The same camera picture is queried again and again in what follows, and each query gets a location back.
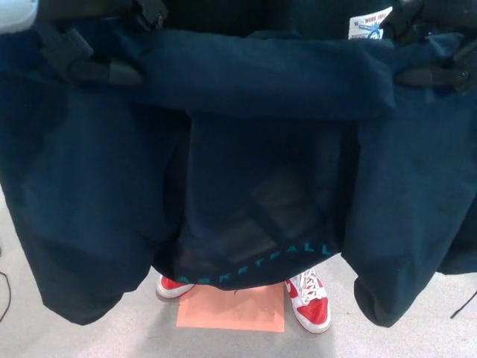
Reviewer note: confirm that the orange floor marker sheet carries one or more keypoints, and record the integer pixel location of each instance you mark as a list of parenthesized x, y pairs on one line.
[(231, 313)]

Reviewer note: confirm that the person's right red white sneaker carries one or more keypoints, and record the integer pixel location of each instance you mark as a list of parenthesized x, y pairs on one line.
[(173, 287)]

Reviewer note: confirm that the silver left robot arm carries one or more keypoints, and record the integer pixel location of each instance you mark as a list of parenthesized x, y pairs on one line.
[(15, 13)]

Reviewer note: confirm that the person's red white sneaker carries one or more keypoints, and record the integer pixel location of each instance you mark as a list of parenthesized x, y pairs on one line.
[(311, 309), (173, 287)]

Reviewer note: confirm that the person's left red white sneaker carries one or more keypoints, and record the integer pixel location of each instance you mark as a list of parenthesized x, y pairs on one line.
[(311, 309)]

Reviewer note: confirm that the dark teal coat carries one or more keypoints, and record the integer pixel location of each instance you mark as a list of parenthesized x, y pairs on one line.
[(93, 179)]

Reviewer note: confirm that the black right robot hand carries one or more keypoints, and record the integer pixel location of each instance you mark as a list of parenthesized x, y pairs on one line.
[(421, 76)]

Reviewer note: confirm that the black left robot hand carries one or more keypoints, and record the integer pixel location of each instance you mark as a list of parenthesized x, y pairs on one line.
[(63, 52)]

